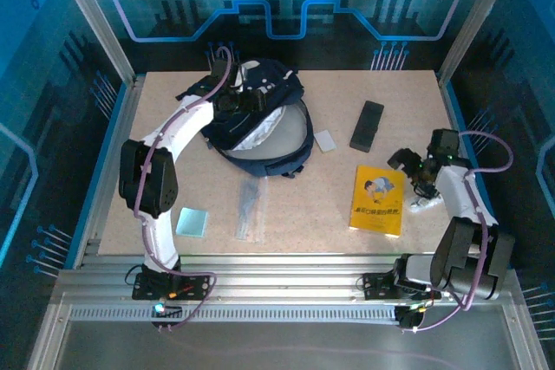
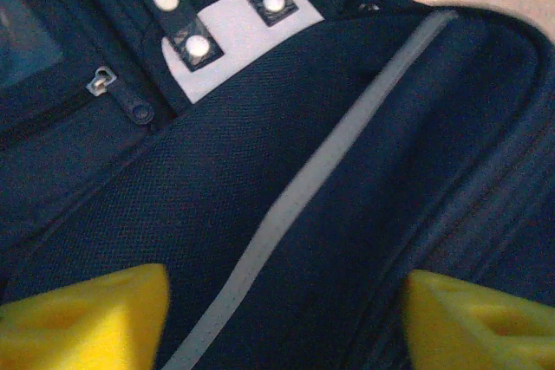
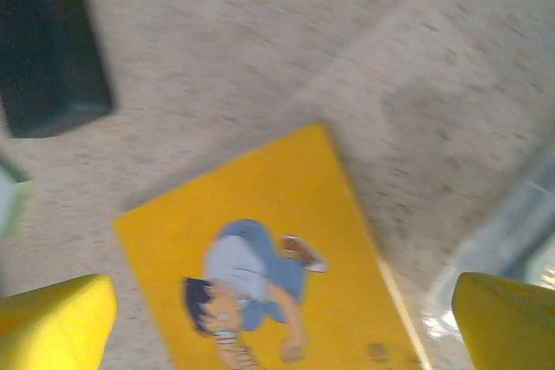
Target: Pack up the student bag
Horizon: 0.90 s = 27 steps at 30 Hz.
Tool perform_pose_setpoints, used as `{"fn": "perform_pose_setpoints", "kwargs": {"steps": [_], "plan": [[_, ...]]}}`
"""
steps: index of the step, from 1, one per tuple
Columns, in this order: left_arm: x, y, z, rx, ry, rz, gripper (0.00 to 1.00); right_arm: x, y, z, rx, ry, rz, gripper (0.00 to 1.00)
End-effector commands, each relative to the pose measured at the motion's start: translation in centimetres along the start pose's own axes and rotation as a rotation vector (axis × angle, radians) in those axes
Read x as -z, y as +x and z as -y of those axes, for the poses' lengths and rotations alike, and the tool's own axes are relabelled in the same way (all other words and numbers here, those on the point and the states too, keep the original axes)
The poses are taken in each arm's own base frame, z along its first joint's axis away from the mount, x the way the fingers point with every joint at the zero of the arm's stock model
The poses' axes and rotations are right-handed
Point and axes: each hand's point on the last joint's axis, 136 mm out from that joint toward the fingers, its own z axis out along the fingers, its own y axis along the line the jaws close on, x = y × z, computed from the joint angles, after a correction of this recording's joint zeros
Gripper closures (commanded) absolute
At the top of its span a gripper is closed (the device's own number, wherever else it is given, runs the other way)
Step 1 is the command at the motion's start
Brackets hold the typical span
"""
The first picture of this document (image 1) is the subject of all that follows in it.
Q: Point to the clear plastic bag of pens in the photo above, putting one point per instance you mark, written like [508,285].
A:
[250,209]

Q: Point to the aluminium frame post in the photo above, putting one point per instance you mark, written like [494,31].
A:
[472,19]
[99,27]

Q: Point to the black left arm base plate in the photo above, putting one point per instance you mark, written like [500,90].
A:
[195,285]

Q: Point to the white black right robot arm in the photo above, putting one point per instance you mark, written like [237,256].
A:
[455,192]

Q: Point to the small black controller with LED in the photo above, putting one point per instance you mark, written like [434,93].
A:
[407,318]
[171,313]

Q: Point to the small white item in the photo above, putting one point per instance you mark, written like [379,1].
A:
[422,206]

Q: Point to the navy blue student backpack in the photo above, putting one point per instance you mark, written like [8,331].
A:
[277,136]

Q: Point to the steel sheet panel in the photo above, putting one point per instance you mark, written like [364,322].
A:
[282,344]

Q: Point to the light teal square note pad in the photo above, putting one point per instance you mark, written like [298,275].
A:
[192,222]

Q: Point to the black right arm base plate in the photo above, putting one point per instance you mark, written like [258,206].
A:
[377,285]

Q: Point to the aluminium side rail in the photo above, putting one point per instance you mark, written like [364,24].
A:
[448,97]
[122,127]

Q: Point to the aluminium front beam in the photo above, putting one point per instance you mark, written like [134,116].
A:
[282,283]

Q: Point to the yellow illustrated book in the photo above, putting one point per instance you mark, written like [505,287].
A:
[377,214]

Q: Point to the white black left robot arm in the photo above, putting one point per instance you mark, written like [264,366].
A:
[182,127]

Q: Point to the black pencil case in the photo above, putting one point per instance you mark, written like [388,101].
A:
[367,126]

